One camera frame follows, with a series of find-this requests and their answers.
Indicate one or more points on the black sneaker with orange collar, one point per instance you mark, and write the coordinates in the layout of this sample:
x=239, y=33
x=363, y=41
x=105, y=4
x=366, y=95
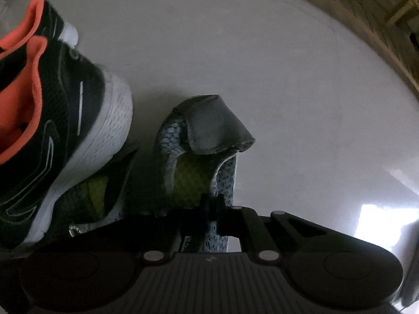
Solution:
x=49, y=16
x=81, y=111

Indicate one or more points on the grey mesh slip-on shoe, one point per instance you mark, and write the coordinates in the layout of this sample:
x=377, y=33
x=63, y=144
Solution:
x=209, y=127
x=98, y=196

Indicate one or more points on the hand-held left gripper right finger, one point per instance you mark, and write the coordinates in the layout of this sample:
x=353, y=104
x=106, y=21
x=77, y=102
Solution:
x=220, y=216

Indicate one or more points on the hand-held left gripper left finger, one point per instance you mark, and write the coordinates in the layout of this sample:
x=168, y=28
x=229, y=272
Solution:
x=206, y=214

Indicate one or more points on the wooden shoe rack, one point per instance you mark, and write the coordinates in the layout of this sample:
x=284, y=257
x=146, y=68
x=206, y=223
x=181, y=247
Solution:
x=376, y=16

